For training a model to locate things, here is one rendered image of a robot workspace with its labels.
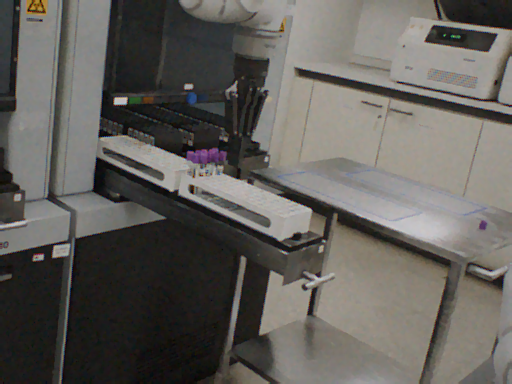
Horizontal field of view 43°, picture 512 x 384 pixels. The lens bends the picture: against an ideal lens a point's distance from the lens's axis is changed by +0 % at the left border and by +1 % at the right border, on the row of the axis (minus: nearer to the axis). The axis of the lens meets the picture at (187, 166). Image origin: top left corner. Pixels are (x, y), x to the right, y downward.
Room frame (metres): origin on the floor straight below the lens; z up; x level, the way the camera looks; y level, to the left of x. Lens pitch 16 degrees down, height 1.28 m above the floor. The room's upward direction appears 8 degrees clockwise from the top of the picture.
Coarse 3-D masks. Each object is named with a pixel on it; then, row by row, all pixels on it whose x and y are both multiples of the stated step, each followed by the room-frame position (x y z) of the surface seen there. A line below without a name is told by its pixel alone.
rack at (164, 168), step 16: (112, 144) 1.56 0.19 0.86; (128, 144) 1.59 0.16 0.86; (144, 144) 1.61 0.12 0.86; (112, 160) 1.55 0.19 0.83; (128, 160) 1.56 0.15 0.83; (144, 160) 1.46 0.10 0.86; (160, 160) 1.47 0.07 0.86; (176, 160) 1.49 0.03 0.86; (144, 176) 1.46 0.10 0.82; (160, 176) 1.52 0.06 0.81; (176, 176) 1.40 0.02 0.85
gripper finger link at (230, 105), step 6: (222, 90) 1.30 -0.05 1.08; (234, 96) 1.29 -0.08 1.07; (228, 102) 1.30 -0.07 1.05; (234, 102) 1.30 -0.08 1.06; (228, 108) 1.30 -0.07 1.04; (234, 108) 1.30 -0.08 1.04; (228, 114) 1.31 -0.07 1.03; (234, 114) 1.30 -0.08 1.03; (228, 120) 1.31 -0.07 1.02; (234, 120) 1.30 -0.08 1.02; (228, 126) 1.31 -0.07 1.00; (234, 126) 1.30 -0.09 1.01; (234, 132) 1.31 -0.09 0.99
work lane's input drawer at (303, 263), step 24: (96, 168) 1.56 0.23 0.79; (120, 168) 1.52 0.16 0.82; (120, 192) 1.49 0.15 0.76; (144, 192) 1.43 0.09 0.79; (168, 192) 1.39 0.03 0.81; (168, 216) 1.37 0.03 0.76; (192, 216) 1.32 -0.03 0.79; (216, 216) 1.29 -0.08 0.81; (216, 240) 1.27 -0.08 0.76; (240, 240) 1.22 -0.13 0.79; (264, 240) 1.19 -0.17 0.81; (288, 240) 1.18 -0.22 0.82; (312, 240) 1.21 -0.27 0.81; (264, 264) 1.18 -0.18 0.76; (288, 264) 1.15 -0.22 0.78; (312, 264) 1.21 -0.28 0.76
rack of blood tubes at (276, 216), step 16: (208, 176) 1.40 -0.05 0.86; (224, 176) 1.41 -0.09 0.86; (208, 192) 1.39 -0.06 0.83; (224, 192) 1.29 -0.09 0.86; (240, 192) 1.31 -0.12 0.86; (256, 192) 1.33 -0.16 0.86; (224, 208) 1.34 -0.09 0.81; (240, 208) 1.36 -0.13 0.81; (256, 208) 1.23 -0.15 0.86; (272, 208) 1.22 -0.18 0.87; (288, 208) 1.24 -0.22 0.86; (304, 208) 1.26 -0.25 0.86; (256, 224) 1.22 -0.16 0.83; (272, 224) 1.20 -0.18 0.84; (288, 224) 1.19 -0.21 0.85; (304, 224) 1.23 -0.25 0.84
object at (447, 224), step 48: (288, 192) 1.55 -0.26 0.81; (336, 192) 1.56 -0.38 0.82; (384, 192) 1.62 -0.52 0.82; (432, 192) 1.68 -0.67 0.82; (432, 240) 1.30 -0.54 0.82; (480, 240) 1.34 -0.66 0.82; (240, 288) 1.65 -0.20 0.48; (288, 336) 1.76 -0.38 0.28; (336, 336) 1.81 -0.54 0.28; (432, 336) 1.24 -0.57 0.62
